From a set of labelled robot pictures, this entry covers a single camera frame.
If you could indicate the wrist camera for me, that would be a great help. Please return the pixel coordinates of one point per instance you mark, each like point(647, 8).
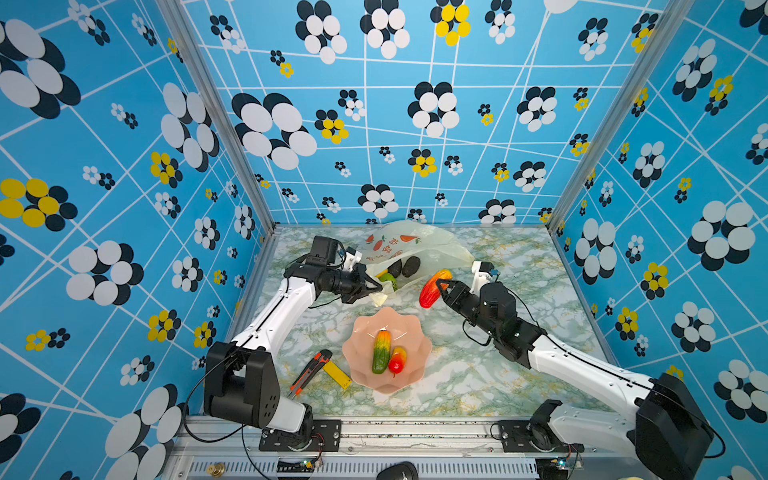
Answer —
point(332, 254)
point(484, 272)

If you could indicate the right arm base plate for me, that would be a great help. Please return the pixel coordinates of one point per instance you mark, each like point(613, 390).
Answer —
point(519, 436)

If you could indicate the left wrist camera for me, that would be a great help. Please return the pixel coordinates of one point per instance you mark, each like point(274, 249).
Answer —
point(332, 254)

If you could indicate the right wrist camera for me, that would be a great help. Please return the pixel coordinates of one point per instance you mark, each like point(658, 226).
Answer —
point(484, 272)

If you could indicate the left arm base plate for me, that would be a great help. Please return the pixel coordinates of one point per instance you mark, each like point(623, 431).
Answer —
point(319, 435)

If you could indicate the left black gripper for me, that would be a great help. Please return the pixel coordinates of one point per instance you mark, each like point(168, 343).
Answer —
point(360, 288)

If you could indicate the green orange papaya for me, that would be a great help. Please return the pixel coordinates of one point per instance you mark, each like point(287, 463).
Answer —
point(381, 352)

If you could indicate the black round knob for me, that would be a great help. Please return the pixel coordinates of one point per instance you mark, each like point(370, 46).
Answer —
point(405, 470)

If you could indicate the translucent printed plastic bag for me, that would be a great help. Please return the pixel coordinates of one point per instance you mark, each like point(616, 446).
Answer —
point(437, 248)

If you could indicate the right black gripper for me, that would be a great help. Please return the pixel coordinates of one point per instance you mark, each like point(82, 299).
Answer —
point(460, 294)

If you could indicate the green lime fruit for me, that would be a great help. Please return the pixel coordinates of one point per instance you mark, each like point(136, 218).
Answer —
point(389, 278)

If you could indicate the red black utility knife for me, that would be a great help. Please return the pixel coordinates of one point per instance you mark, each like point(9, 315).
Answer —
point(316, 364)

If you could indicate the orange peach fruit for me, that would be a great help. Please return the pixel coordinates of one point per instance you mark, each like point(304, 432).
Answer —
point(432, 292)

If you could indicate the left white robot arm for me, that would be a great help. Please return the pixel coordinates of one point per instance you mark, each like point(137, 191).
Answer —
point(241, 383)

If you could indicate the red yellow mango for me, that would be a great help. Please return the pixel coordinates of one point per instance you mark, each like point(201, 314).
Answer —
point(398, 360)

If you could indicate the yellow rectangular block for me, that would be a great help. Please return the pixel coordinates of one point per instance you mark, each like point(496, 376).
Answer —
point(337, 375)

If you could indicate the pink scalloped plate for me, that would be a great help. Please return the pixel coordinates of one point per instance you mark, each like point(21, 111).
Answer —
point(406, 331)

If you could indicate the aluminium front rail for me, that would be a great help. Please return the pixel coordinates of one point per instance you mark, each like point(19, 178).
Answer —
point(438, 448)

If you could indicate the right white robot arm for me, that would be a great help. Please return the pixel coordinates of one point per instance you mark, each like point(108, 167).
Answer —
point(655, 421)

